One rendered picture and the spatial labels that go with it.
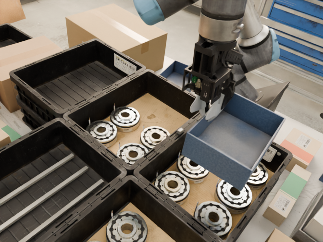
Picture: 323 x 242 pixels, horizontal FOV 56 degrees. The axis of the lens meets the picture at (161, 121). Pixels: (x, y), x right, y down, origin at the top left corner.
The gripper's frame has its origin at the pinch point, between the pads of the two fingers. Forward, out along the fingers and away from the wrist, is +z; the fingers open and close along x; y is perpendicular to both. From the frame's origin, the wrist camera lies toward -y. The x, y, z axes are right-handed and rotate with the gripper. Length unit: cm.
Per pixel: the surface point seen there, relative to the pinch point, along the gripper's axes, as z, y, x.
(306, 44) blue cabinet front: 59, -194, -20
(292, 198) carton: 39, -25, 23
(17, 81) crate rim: 14, 11, -66
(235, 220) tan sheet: 30.8, -0.3, 13.5
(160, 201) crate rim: 19.4, 14.8, -1.5
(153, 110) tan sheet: 26.9, -19.3, -31.7
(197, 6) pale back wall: 88, -277, -171
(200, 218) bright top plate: 27.3, 7.6, 6.6
